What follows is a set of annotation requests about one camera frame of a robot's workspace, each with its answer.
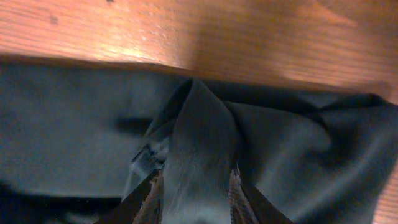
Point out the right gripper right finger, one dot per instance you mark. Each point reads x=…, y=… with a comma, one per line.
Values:
x=249, y=206

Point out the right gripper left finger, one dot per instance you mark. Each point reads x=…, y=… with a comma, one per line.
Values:
x=144, y=205

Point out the black t-shirt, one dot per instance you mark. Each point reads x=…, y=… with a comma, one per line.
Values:
x=75, y=142

